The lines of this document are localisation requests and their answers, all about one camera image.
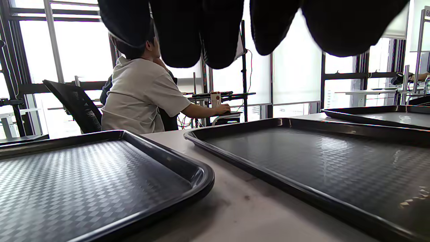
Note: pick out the brown top white side table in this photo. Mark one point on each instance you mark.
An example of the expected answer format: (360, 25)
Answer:
(228, 117)

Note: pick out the black plastic tray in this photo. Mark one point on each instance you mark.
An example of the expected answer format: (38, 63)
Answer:
(84, 181)
(319, 168)
(386, 117)

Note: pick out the person's left hand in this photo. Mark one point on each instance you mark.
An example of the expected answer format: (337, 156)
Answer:
(218, 30)

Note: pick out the white desk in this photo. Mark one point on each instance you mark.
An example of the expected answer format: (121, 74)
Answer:
(362, 92)

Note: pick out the black mesh office chair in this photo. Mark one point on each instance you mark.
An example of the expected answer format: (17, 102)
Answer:
(79, 104)

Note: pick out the clear water bottle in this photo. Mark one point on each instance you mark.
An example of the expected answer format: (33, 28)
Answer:
(427, 84)

